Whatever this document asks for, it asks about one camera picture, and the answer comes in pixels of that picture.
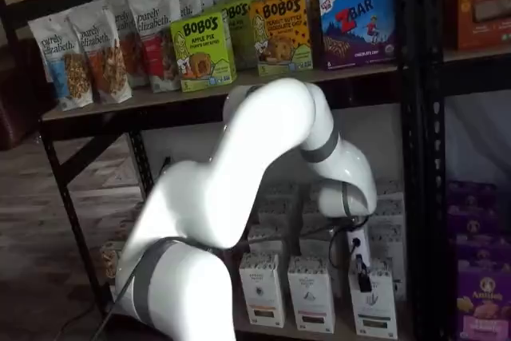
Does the black metal shelf rack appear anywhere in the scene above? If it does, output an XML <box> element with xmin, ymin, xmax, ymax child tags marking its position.
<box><xmin>0</xmin><ymin>0</ymin><xmax>426</xmax><ymax>341</ymax></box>
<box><xmin>422</xmin><ymin>0</ymin><xmax>511</xmax><ymax>341</ymax></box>

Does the red Purely Elizabeth granola bag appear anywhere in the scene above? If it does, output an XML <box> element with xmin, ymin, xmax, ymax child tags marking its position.
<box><xmin>127</xmin><ymin>0</ymin><xmax>183</xmax><ymax>93</ymax></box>

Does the yellow Bobo's snack box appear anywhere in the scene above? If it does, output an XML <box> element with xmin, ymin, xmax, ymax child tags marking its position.
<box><xmin>250</xmin><ymin>0</ymin><xmax>315</xmax><ymax>78</ymax></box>

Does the white wall outlet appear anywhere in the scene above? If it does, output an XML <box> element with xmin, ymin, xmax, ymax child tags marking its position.
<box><xmin>160</xmin><ymin>149</ymin><xmax>179</xmax><ymax>176</ymax></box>

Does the dark brown leather seat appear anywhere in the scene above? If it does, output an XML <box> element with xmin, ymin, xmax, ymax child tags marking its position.
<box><xmin>0</xmin><ymin>40</ymin><xmax>56</xmax><ymax>151</ymax></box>

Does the brown snack pack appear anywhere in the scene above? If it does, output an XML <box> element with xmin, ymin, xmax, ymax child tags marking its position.
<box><xmin>98</xmin><ymin>241</ymin><xmax>124</xmax><ymax>279</ymax></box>

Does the green Bobo's snack box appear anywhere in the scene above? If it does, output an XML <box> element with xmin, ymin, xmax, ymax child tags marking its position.
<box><xmin>216</xmin><ymin>0</ymin><xmax>259</xmax><ymax>73</ymax></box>

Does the orange cardboard snack box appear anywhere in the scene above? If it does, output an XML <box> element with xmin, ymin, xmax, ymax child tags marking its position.
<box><xmin>446</xmin><ymin>0</ymin><xmax>511</xmax><ymax>52</ymax></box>

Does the orange Purely Elizabeth granola bag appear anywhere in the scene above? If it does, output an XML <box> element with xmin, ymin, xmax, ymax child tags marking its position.
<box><xmin>67</xmin><ymin>0</ymin><xmax>134</xmax><ymax>105</ymax></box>

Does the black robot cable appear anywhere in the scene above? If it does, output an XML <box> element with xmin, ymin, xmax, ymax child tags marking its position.
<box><xmin>93</xmin><ymin>214</ymin><xmax>372</xmax><ymax>341</ymax></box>

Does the blue Purely Elizabeth granola bag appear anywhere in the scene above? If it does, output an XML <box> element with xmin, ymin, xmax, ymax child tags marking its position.
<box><xmin>27</xmin><ymin>10</ymin><xmax>95</xmax><ymax>113</ymax></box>

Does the blue Zbar snack box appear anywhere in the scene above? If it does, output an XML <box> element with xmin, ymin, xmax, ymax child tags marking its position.
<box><xmin>319</xmin><ymin>0</ymin><xmax>398</xmax><ymax>72</ymax></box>

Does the green Bobo's apple pie box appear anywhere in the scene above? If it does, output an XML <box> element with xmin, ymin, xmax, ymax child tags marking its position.
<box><xmin>170</xmin><ymin>10</ymin><xmax>238</xmax><ymax>93</ymax></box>

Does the white tea box orange strip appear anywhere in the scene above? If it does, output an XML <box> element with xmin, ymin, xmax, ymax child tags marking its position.
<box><xmin>238</xmin><ymin>252</ymin><xmax>287</xmax><ymax>330</ymax></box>

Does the brown Purely Elizabeth granola bag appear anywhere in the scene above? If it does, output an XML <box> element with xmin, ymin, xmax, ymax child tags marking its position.
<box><xmin>111</xmin><ymin>0</ymin><xmax>149</xmax><ymax>89</ymax></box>

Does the white tea box green strip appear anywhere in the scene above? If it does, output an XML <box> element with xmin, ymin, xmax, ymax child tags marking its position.
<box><xmin>347</xmin><ymin>256</ymin><xmax>399</xmax><ymax>339</ymax></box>

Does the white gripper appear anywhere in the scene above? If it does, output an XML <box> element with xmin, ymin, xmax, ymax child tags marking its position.
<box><xmin>346</xmin><ymin>226</ymin><xmax>371</xmax><ymax>294</ymax></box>

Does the purple Annie's snack box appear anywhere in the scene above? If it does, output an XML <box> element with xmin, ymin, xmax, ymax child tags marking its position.
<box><xmin>454</xmin><ymin>232</ymin><xmax>511</xmax><ymax>275</ymax></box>
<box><xmin>456</xmin><ymin>268</ymin><xmax>511</xmax><ymax>341</ymax></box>
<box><xmin>446</xmin><ymin>182</ymin><xmax>499</xmax><ymax>215</ymax></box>
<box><xmin>448</xmin><ymin>206</ymin><xmax>501</xmax><ymax>239</ymax></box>

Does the white tea box pink strip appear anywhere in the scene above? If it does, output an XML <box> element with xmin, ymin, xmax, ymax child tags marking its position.
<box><xmin>287</xmin><ymin>256</ymin><xmax>336</xmax><ymax>335</ymax></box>

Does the black power plug cord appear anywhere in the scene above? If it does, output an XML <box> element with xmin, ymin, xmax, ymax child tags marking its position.
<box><xmin>159</xmin><ymin>154</ymin><xmax>173</xmax><ymax>179</ymax></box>

